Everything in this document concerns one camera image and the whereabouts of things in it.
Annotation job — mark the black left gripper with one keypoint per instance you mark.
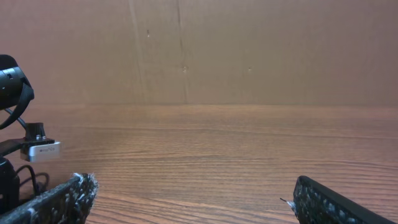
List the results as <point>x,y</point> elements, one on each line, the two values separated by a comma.
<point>10,181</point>

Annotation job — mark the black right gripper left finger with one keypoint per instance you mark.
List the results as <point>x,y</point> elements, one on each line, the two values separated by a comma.
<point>69,202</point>

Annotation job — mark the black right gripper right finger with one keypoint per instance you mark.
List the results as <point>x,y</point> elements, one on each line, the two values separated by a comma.
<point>314,203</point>

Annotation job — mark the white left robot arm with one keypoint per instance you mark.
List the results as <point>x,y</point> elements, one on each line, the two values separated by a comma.
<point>15,96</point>

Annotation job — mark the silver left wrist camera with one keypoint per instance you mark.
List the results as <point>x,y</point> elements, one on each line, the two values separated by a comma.
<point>37,147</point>

